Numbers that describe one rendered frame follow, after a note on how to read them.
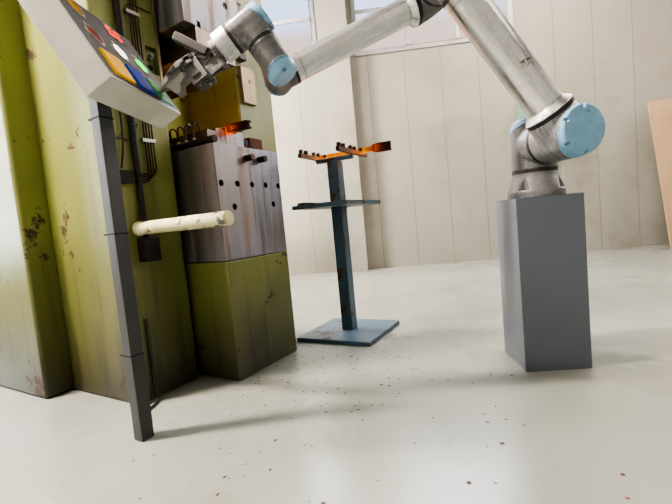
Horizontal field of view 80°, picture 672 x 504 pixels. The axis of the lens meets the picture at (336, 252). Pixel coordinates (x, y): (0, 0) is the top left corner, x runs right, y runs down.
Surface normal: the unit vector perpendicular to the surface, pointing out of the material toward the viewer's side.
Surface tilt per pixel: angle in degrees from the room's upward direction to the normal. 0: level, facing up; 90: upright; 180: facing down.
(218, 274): 90
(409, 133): 90
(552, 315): 90
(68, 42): 90
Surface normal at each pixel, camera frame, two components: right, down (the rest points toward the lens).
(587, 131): 0.15, 0.13
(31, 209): 0.86, -0.04
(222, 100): -0.50, 0.11
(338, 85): -0.08, 0.08
